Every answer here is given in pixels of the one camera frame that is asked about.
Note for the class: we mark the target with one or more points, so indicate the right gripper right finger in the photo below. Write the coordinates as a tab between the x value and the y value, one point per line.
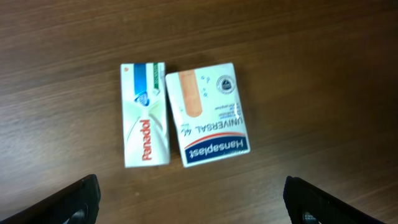
306	203

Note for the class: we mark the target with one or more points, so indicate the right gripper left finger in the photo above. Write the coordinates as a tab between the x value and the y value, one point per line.
76	203

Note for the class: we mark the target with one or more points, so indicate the white Panadol box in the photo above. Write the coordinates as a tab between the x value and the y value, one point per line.
144	113

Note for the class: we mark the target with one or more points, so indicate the white Hansaplast plaster box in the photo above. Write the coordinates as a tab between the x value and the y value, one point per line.
208	114

